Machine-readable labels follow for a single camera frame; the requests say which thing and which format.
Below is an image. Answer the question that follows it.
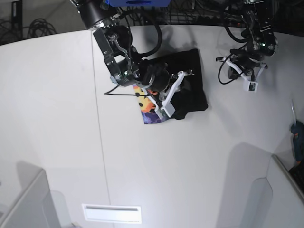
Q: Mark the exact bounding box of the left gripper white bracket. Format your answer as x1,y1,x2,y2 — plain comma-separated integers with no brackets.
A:
216,56,268,82

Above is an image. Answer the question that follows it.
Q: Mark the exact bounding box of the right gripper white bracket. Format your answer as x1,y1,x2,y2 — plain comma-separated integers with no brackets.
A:
146,70,194,112

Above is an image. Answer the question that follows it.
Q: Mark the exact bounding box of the black T-shirt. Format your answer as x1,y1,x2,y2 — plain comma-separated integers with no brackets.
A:
133,48,208,124

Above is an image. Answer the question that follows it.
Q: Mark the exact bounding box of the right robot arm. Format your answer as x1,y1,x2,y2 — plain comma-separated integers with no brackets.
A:
71,0,193,118

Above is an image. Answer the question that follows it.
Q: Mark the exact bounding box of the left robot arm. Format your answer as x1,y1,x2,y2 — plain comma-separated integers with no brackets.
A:
216,0,278,85

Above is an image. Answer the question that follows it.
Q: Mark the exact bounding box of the blue glue gun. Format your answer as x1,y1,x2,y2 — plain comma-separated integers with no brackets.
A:
290,98,304,164

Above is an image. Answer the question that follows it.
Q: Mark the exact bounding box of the blue box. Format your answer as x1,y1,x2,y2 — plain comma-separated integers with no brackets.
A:
106,0,171,7

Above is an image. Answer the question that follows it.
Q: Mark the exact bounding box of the black keyboard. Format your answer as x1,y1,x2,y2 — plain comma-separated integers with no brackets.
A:
289,162,304,198

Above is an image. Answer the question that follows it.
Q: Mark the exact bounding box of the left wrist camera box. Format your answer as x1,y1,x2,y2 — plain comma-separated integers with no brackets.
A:
243,80,258,92

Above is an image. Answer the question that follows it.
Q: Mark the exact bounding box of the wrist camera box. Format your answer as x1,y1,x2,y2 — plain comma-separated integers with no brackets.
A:
243,80,258,92
155,103,175,120

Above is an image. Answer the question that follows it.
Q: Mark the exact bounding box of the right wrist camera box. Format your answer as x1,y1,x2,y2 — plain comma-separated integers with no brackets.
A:
155,103,175,120

